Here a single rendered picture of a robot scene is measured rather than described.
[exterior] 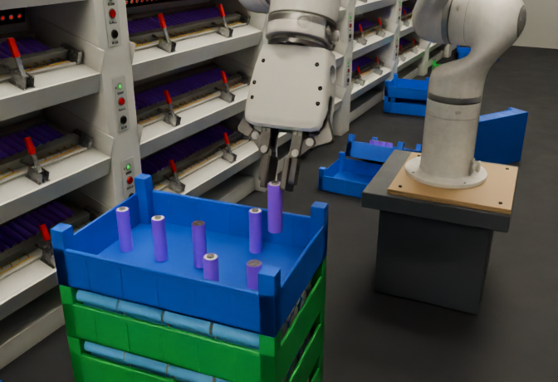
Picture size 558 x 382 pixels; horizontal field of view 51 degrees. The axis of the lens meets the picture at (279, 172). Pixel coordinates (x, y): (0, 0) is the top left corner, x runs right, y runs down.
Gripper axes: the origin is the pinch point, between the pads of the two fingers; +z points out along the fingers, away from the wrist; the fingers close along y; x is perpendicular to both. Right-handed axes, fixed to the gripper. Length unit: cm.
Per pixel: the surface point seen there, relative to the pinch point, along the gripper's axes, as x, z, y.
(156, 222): -1.7, 8.9, 16.6
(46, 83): -24, -11, 59
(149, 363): -1.0, 26.7, 13.9
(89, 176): -39, 6, 57
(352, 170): -147, -9, 24
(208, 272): 3.7, 12.9, 5.5
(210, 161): -92, -3, 55
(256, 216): -8.0, 6.1, 5.2
